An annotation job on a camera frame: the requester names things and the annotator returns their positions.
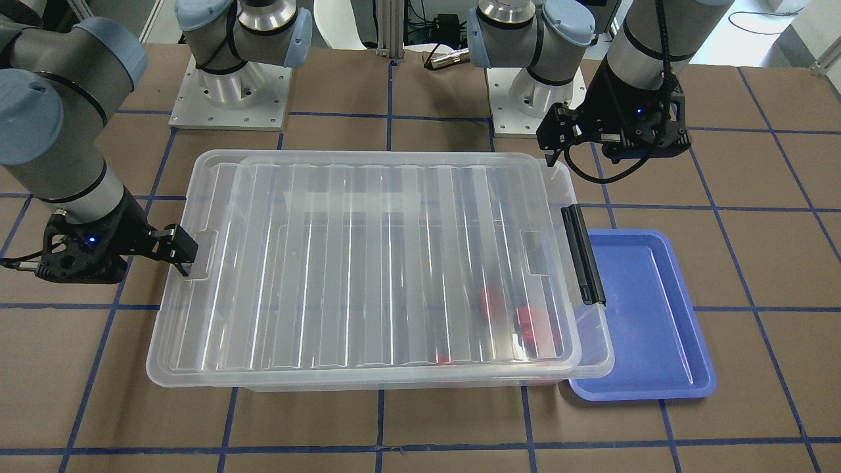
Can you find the blue plastic tray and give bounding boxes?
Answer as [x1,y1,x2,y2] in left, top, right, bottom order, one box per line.
[570,229,717,401]

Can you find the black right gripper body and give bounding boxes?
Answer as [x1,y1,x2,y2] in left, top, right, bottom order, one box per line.
[106,194,199,265]

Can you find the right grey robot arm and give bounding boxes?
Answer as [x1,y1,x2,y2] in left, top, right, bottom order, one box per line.
[2,1,313,284]

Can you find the aluminium frame post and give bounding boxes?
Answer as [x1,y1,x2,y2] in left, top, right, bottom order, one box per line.
[375,1,406,63]

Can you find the black electronics box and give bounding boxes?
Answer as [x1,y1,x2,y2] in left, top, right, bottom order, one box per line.
[430,13,461,49]

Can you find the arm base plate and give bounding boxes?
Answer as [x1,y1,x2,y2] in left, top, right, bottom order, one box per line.
[169,58,294,131]
[486,67,586,138]

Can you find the clear plastic storage box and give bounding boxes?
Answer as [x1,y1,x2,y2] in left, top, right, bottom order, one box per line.
[146,150,616,394]

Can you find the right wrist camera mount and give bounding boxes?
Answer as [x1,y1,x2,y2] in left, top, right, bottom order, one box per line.
[2,209,143,284]

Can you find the clear plastic box lid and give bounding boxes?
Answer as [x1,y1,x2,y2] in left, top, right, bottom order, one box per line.
[146,150,583,388]

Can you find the black box latch handle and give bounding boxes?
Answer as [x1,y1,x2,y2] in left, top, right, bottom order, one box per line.
[561,204,606,305]

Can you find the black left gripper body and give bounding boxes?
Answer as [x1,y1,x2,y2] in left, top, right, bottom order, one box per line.
[535,69,631,153]

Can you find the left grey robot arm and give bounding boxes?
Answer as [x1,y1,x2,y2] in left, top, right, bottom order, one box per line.
[466,1,732,179]

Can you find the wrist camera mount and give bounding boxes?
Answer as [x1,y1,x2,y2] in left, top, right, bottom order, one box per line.
[601,85,692,164]
[2,209,143,284]

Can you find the silver cable connector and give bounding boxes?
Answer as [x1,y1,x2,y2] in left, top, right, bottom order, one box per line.
[423,48,470,71]

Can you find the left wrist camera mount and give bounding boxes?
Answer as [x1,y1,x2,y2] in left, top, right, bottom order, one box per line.
[601,85,692,164]

